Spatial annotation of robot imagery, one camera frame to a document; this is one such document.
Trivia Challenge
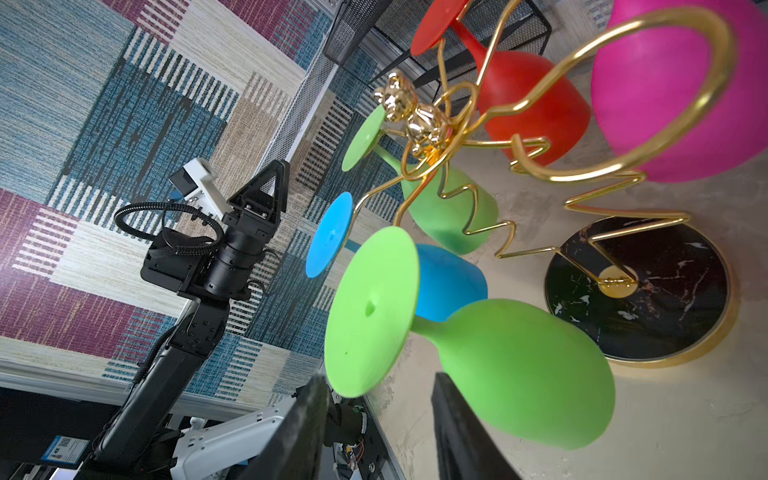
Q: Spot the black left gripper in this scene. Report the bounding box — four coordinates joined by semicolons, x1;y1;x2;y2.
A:
224;160;290;240

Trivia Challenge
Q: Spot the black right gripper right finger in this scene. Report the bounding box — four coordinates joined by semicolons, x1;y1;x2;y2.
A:
431;372;521;480

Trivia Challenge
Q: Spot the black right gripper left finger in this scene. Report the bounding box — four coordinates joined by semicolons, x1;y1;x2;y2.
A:
238;375;330;480

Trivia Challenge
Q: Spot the green front wine glass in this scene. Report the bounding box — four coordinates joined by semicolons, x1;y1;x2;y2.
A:
324;226;616;450

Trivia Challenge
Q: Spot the green wine glass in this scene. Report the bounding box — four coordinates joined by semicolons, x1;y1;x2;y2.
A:
342;106;498;255
324;226;616;450

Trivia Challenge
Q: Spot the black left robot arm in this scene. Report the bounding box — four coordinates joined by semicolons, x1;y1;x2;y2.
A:
76;159;290;479

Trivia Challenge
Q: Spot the blue front wine glass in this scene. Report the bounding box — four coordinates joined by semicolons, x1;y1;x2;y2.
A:
305;192;488;322

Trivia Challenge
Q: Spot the black mesh shelf rack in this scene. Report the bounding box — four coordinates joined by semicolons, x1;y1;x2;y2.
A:
322;0;553;103

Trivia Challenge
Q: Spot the green rear wine glass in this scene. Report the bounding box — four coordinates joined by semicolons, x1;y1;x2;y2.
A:
342;106;498;255

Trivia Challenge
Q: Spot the gold wine glass rack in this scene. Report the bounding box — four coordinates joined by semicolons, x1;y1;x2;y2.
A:
350;0;740;368

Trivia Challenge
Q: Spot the red wine glass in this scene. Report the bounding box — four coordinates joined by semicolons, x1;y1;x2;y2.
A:
410;0;593;167

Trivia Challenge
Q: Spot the magenta wine glass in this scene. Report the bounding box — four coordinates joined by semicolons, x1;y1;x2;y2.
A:
591;0;767;183

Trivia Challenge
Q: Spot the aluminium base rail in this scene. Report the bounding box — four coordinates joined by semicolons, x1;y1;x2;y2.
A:
167;389;397;480

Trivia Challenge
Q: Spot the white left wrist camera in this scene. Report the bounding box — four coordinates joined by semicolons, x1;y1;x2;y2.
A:
169;158;232;220

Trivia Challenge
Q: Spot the black left corrugated cable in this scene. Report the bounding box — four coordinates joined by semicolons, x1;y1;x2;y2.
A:
113;200;226;258

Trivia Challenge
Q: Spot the white wire basket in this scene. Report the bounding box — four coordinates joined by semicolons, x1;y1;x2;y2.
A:
257;51;338;171

